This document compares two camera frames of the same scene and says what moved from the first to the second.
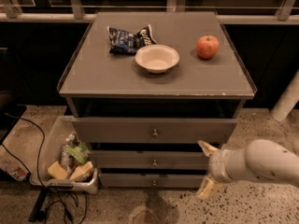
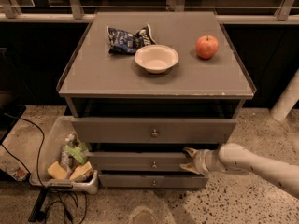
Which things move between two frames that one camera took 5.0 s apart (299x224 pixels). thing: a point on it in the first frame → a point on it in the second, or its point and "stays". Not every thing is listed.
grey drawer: x=149 y=160 stays
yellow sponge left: x=57 y=172 stays
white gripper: x=215 y=167 → x=200 y=161
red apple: x=207 y=46 stays
